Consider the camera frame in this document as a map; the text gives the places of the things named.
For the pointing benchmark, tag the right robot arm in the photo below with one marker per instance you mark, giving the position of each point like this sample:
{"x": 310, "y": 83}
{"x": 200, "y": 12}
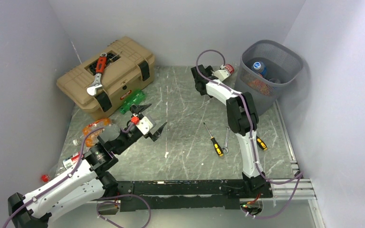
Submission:
{"x": 242, "y": 120}

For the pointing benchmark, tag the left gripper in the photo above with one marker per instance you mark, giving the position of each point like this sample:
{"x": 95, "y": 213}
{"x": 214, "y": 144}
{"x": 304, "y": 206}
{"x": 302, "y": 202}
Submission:
{"x": 136, "y": 109}

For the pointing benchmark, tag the large orange label bottle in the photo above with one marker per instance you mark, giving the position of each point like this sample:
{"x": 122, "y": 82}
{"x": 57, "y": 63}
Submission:
{"x": 261, "y": 87}

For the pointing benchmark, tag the green plastic bottle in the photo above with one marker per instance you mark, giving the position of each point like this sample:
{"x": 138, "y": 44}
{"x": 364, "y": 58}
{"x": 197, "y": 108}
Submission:
{"x": 134, "y": 98}

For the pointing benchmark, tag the red adjustable wrench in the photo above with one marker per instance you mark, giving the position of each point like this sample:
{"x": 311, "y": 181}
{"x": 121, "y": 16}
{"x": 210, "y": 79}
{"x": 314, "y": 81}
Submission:
{"x": 100, "y": 68}

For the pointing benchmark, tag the yellow black screwdriver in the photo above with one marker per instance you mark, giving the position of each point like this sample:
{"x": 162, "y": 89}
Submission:
{"x": 261, "y": 143}
{"x": 215, "y": 144}

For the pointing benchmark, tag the small red cap bottle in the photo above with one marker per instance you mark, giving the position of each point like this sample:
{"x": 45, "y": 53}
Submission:
{"x": 53, "y": 173}

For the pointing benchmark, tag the crushed orange label bottle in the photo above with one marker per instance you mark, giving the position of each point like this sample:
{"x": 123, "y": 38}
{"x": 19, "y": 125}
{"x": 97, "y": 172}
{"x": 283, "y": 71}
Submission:
{"x": 90, "y": 133}

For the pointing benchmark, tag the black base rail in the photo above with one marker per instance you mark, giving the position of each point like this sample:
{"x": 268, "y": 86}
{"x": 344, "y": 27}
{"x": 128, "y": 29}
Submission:
{"x": 179, "y": 194}

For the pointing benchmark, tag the silver open-end wrench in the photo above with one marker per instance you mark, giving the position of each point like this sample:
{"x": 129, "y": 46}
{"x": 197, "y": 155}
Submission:
{"x": 225, "y": 145}

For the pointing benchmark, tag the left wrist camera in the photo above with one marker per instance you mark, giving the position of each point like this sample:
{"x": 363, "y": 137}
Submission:
{"x": 145, "y": 124}

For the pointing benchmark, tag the blue label water bottle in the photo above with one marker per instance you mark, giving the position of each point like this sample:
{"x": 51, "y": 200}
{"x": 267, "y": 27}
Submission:
{"x": 260, "y": 68}

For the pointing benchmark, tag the tan plastic toolbox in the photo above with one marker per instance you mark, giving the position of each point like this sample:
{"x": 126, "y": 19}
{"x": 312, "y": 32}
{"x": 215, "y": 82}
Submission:
{"x": 129, "y": 68}

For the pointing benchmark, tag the yellow black screwdriver right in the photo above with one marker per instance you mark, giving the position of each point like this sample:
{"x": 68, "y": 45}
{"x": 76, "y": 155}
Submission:
{"x": 261, "y": 143}

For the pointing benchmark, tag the yellow black screwdriver left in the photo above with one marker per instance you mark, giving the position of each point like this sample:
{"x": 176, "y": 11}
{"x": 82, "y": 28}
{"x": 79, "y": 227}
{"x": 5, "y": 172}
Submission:
{"x": 215, "y": 144}

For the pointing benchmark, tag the clear bottle red cap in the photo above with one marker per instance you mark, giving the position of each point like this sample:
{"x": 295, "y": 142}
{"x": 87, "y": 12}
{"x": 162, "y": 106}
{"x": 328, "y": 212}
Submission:
{"x": 229, "y": 68}

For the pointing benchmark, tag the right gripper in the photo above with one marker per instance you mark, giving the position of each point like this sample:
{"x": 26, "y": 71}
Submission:
{"x": 209, "y": 70}

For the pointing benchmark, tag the grey mesh waste bin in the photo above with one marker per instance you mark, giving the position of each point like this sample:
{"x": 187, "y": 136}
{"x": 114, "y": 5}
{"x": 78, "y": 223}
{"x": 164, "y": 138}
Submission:
{"x": 283, "y": 65}

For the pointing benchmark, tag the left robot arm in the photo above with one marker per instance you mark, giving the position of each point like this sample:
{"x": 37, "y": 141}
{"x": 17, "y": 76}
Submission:
{"x": 88, "y": 179}

